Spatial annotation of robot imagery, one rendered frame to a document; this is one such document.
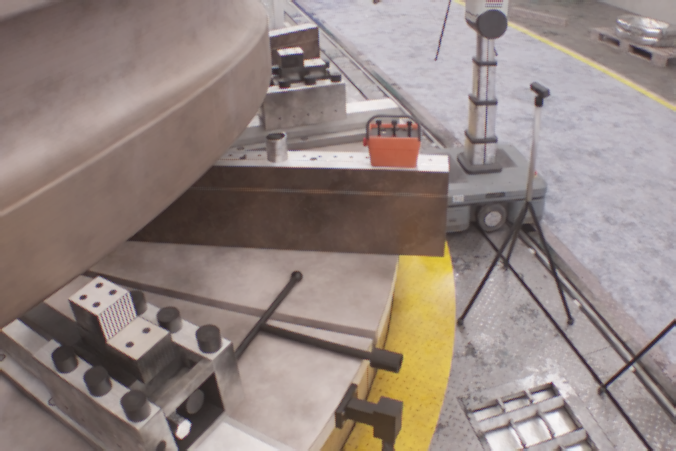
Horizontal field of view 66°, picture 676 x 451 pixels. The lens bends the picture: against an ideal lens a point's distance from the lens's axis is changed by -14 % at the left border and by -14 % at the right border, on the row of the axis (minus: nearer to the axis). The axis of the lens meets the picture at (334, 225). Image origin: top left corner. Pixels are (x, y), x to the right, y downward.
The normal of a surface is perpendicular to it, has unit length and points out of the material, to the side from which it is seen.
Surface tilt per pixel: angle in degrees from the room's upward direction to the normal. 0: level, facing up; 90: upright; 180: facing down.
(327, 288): 0
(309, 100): 90
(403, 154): 97
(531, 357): 0
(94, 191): 90
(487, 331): 0
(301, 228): 90
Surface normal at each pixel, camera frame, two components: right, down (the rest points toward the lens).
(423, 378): -0.04, -0.85
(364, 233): -0.15, 0.53
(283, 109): 0.24, 0.51
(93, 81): 0.90, 0.07
